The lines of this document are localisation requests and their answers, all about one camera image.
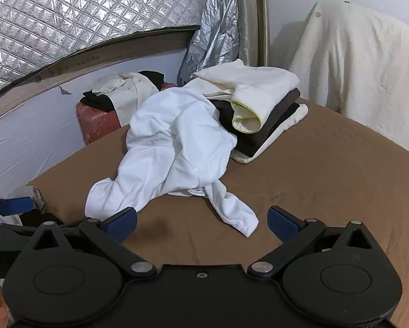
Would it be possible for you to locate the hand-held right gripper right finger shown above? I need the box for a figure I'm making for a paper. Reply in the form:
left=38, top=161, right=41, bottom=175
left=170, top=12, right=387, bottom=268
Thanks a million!
left=247, top=206, right=379, bottom=277

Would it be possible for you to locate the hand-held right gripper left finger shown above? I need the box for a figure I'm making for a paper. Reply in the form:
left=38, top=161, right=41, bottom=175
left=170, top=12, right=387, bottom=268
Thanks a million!
left=30, top=208, right=157, bottom=278

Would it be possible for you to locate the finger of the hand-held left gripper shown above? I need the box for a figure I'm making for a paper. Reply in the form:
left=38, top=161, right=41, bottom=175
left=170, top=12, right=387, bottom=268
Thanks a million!
left=0, top=196, right=34, bottom=216

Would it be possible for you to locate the white shirt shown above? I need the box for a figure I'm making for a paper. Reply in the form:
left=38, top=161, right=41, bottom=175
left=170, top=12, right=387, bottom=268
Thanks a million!
left=85, top=84, right=260, bottom=238

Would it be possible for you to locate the white printed cloth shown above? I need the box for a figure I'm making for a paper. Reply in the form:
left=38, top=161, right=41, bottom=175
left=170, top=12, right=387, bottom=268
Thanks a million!
left=0, top=184, right=48, bottom=226

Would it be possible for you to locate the black cloth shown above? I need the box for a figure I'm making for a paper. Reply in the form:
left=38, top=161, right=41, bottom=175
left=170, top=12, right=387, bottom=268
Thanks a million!
left=20, top=208, right=65, bottom=228

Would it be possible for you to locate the folded black garment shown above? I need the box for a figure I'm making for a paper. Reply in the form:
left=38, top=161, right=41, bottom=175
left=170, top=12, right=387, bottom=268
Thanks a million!
left=218, top=102, right=301, bottom=156

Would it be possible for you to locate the pink suitcase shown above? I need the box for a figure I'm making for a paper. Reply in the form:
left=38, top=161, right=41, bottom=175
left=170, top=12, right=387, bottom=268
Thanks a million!
left=75, top=82, right=178, bottom=146

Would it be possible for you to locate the folded white garment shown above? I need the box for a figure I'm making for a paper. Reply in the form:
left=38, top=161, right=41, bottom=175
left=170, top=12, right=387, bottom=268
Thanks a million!
left=230, top=103, right=309, bottom=164

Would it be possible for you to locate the black clothing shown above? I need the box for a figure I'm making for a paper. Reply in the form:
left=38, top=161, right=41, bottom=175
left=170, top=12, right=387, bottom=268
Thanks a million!
left=82, top=70, right=164, bottom=112

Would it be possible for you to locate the cream embroidered garment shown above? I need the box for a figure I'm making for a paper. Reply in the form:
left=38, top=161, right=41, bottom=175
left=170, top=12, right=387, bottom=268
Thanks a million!
left=92, top=72, right=160, bottom=127

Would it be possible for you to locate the folded cream garment yellow trim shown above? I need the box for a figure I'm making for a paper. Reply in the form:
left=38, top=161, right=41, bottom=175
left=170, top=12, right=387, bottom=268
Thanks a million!
left=192, top=59, right=300, bottom=134

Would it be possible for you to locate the wooden window ledge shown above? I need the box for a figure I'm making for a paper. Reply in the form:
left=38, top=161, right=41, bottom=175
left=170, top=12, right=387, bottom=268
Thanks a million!
left=0, top=24, right=201, bottom=127

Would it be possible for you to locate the cream blanket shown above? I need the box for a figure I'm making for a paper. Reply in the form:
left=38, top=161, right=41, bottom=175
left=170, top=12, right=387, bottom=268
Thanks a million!
left=288, top=0, right=409, bottom=153

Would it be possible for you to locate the crumpled silver foil sheet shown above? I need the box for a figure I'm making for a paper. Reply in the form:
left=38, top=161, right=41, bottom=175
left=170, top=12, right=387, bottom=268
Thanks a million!
left=177, top=0, right=241, bottom=86

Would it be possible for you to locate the silver quilted window cover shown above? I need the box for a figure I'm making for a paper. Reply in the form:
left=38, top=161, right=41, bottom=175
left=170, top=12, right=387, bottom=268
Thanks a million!
left=0, top=0, right=212, bottom=99

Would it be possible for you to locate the beige curtain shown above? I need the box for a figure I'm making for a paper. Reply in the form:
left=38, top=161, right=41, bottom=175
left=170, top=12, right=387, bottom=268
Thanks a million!
left=237, top=0, right=270, bottom=67

